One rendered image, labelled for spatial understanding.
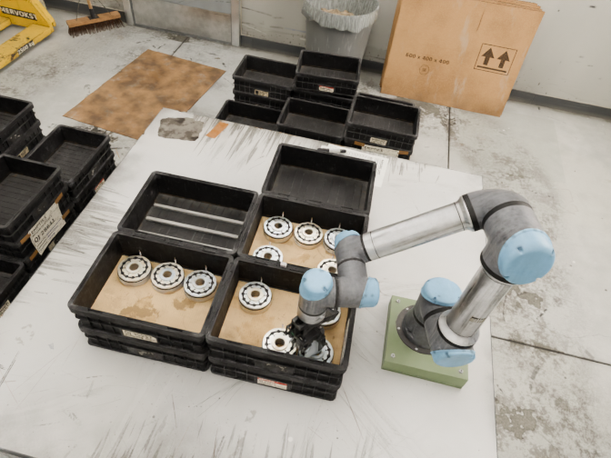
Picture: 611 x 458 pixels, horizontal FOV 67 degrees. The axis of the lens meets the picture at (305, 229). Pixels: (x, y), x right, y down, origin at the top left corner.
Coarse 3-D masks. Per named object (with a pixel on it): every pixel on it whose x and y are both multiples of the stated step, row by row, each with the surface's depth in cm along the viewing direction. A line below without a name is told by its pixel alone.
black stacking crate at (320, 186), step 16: (288, 160) 191; (304, 160) 189; (320, 160) 187; (336, 160) 186; (352, 160) 184; (272, 176) 178; (288, 176) 188; (304, 176) 189; (320, 176) 190; (336, 176) 191; (352, 176) 190; (368, 176) 189; (288, 192) 182; (304, 192) 183; (320, 192) 184; (336, 192) 185; (352, 192) 186; (368, 192) 175
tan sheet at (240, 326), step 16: (240, 288) 150; (272, 288) 152; (272, 304) 147; (288, 304) 148; (240, 320) 143; (256, 320) 143; (272, 320) 144; (288, 320) 144; (224, 336) 139; (240, 336) 139; (256, 336) 140; (336, 336) 142; (336, 352) 139
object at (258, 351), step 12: (264, 264) 145; (276, 264) 146; (228, 276) 141; (216, 312) 134; (348, 336) 131; (228, 348) 128; (240, 348) 126; (252, 348) 126; (264, 348) 126; (348, 348) 129; (288, 360) 126; (300, 360) 125; (312, 360) 126; (348, 360) 126; (336, 372) 125
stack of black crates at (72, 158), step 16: (64, 128) 250; (80, 128) 249; (48, 144) 244; (64, 144) 255; (80, 144) 256; (96, 144) 254; (48, 160) 246; (64, 160) 247; (80, 160) 248; (96, 160) 242; (112, 160) 256; (64, 176) 239; (80, 176) 231; (96, 176) 244; (80, 192) 233; (96, 192) 248; (80, 208) 237
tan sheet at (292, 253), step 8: (296, 224) 171; (256, 232) 167; (256, 240) 164; (264, 240) 165; (288, 240) 166; (256, 248) 162; (280, 248) 163; (288, 248) 163; (296, 248) 164; (320, 248) 165; (288, 256) 161; (296, 256) 161; (304, 256) 162; (312, 256) 162; (320, 256) 162; (328, 256) 163; (296, 264) 159; (304, 264) 159; (312, 264) 160
